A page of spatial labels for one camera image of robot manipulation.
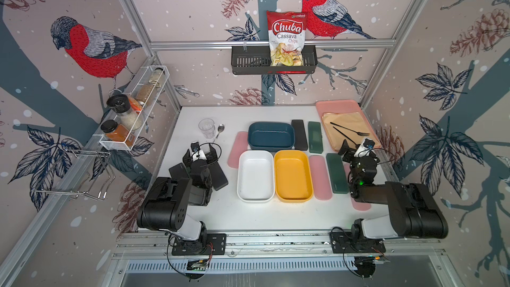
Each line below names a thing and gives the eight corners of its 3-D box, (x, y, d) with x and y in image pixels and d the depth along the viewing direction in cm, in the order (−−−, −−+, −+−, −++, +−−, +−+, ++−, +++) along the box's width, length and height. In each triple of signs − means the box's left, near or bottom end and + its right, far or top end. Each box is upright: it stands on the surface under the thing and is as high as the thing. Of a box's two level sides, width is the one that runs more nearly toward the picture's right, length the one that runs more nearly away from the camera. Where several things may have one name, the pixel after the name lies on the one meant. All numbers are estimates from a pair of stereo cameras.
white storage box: (236, 204, 86) (234, 199, 81) (240, 156, 101) (238, 149, 96) (275, 204, 85) (276, 199, 80) (273, 156, 101) (273, 149, 96)
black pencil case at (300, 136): (293, 151, 104) (295, 145, 99) (290, 124, 116) (291, 117, 111) (306, 151, 104) (309, 145, 99) (302, 124, 116) (304, 117, 111)
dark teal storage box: (247, 152, 102) (247, 147, 98) (249, 124, 114) (248, 118, 110) (295, 152, 101) (296, 147, 98) (291, 124, 113) (292, 118, 109)
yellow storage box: (275, 202, 86) (276, 198, 81) (273, 155, 101) (274, 149, 96) (313, 202, 86) (315, 198, 81) (305, 155, 101) (307, 149, 96)
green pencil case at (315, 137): (308, 152, 102) (309, 150, 100) (307, 123, 115) (308, 121, 113) (322, 153, 101) (323, 151, 100) (320, 124, 114) (320, 122, 112)
